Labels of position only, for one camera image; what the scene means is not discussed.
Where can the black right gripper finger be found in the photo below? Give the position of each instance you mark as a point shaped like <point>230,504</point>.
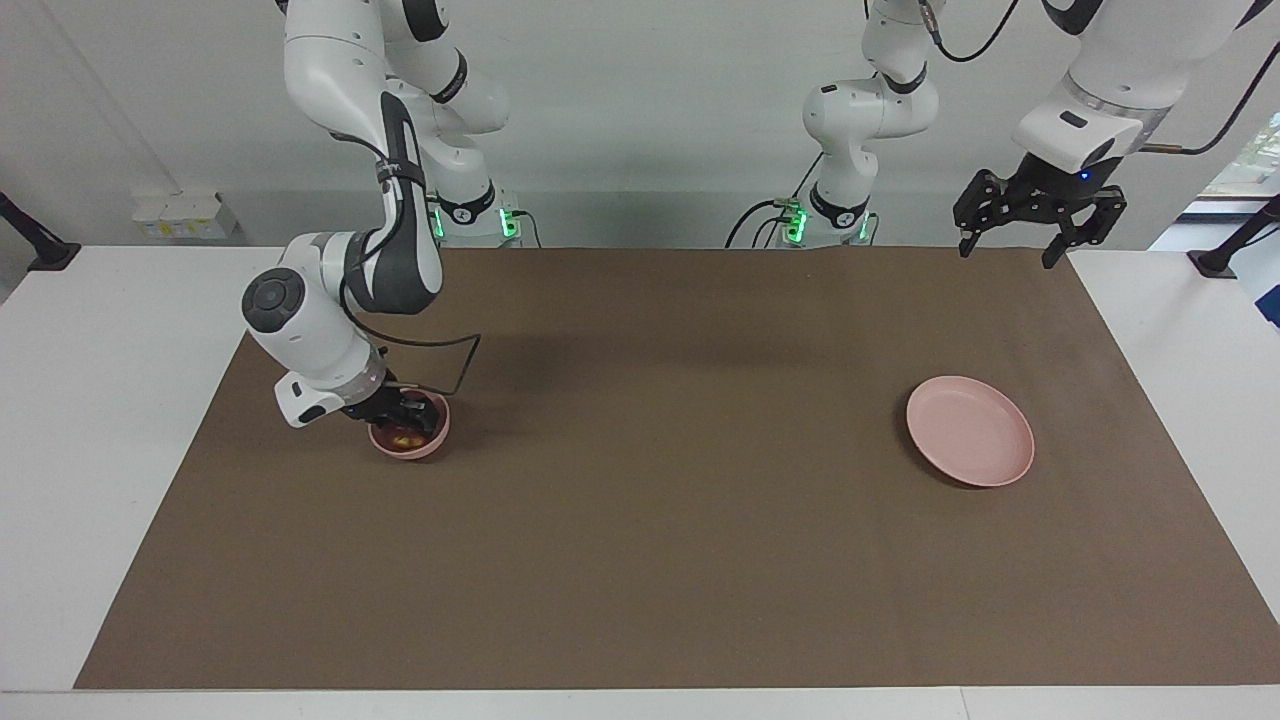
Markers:
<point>410,423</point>
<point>418,406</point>

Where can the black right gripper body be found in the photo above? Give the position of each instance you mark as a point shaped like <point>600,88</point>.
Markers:
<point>378,405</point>

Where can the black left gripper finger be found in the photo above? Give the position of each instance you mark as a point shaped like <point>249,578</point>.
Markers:
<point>975,210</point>
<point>1095,225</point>

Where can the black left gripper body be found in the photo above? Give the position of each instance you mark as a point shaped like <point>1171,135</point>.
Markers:
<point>1045,190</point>

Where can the red apple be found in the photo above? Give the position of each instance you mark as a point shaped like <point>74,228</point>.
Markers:
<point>403,438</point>

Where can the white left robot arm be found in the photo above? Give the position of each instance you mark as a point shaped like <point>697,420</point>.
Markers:
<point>870,110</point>

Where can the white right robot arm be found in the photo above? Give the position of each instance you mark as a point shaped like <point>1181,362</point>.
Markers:
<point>330,330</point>

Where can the pink bowl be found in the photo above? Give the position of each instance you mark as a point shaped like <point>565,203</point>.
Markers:
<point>432,446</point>

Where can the pink plate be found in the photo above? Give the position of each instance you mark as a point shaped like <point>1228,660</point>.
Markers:
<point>970,430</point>

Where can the glass window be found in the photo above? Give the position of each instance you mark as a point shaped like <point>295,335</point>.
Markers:
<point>1250,160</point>

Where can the brown table mat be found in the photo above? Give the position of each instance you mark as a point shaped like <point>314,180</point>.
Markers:
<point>640,500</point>

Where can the black camera stand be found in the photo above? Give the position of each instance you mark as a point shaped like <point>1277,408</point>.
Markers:
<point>50,255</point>
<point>1215,262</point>

